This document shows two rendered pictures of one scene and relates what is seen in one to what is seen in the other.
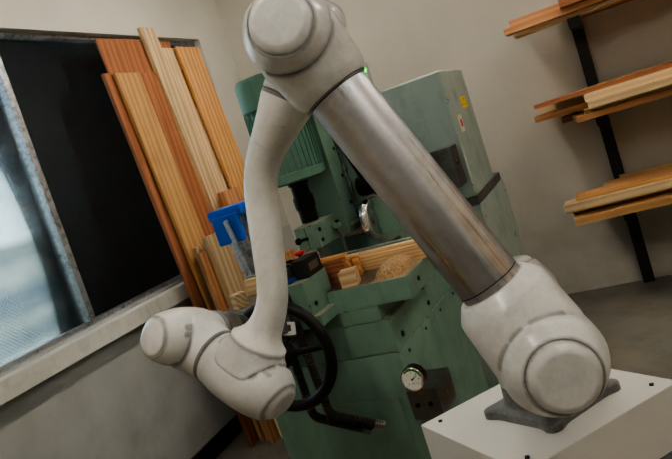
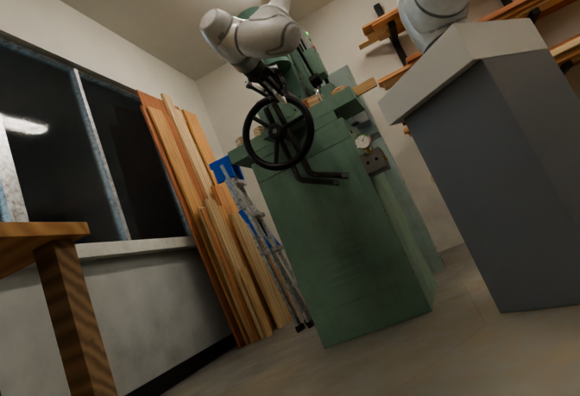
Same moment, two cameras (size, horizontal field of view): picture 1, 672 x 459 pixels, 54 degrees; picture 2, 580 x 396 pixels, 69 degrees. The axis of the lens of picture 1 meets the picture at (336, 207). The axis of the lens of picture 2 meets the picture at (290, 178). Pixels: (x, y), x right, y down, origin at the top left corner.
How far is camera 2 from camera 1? 1.08 m
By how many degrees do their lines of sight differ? 20
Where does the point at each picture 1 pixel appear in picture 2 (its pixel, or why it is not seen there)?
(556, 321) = not seen: outside the picture
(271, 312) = not seen: outside the picture
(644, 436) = (519, 35)
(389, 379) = (346, 157)
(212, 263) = (210, 216)
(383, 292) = (337, 100)
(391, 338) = (344, 128)
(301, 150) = not seen: hidden behind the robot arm
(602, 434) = (494, 24)
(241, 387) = (267, 22)
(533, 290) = not seen: outside the picture
